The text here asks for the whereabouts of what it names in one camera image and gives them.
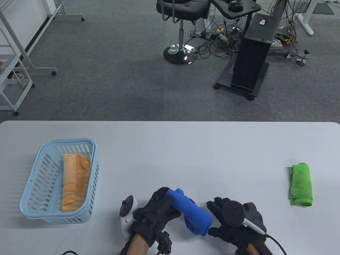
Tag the person's right hand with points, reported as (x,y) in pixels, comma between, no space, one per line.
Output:
(239,233)

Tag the person's left hand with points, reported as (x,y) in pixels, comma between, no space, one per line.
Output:
(156,209)

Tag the blue towel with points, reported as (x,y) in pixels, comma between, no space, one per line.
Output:
(195,215)

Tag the green rectangular towel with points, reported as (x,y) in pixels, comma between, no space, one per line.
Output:
(301,186)

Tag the orange towel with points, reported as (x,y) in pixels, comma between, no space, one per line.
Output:
(74,180)

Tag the person's right forearm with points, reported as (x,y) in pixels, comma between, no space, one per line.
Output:
(253,249)

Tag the person's left forearm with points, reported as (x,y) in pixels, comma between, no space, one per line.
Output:
(138,245)

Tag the light blue plastic basket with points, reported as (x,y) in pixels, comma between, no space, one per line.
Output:
(66,140)

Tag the black computer tower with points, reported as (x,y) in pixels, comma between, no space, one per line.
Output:
(252,58)

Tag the white power strip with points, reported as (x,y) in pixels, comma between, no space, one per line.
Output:
(198,34)

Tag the small metal stand black knob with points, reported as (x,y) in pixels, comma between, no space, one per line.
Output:
(301,62)

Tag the white wheeled rack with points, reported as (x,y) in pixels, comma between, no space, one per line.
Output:
(10,79)

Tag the white whiteboard stand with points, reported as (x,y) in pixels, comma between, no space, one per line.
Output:
(26,57)

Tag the black office chair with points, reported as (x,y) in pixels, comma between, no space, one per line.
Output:
(183,8)

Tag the black computer mouse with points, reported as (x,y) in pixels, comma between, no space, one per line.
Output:
(235,5)

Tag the black rolling desk stand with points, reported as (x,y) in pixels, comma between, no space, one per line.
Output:
(247,9)

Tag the white desk leg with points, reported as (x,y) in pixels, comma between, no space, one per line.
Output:
(305,18)

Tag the black desk column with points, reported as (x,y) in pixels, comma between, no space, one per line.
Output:
(279,10)

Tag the dark floor mat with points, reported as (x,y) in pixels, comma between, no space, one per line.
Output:
(322,8)

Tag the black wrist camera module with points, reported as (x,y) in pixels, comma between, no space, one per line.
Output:
(164,243)

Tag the grey floor base plate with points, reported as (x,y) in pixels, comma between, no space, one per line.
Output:
(276,43)

